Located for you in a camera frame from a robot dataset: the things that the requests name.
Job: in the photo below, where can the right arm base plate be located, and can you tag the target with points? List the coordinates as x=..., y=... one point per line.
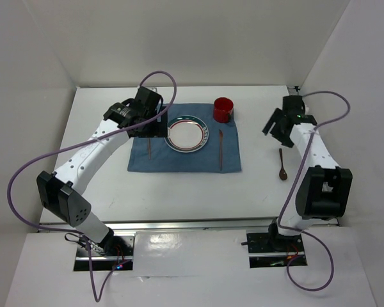
x=263, y=251

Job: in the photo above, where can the white plate green red rim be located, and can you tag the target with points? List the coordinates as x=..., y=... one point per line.
x=187, y=134

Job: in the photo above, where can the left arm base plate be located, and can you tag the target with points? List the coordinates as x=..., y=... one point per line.
x=120, y=256

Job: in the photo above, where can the aluminium front rail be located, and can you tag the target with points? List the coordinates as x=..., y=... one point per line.
x=196, y=224

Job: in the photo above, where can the aluminium right side rail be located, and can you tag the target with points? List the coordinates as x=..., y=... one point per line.
x=294, y=90

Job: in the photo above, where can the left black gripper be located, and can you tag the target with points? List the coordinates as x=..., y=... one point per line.
x=158, y=129

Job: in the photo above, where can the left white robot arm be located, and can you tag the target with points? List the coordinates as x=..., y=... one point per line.
x=61, y=192

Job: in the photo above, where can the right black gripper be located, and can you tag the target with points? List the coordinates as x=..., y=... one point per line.
x=274, y=118

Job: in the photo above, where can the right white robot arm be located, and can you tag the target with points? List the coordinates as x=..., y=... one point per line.
x=321, y=187

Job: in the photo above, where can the copper knife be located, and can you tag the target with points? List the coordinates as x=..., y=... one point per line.
x=220, y=134

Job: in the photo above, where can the aluminium rail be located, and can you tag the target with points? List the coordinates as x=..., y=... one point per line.
x=294, y=90
x=196, y=224

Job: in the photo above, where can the blue cloth placemat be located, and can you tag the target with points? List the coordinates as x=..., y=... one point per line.
x=206, y=160

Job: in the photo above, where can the red mug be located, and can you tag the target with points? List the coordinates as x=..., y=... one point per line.
x=223, y=110

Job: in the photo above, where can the copper fork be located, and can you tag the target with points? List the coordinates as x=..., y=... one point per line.
x=149, y=148

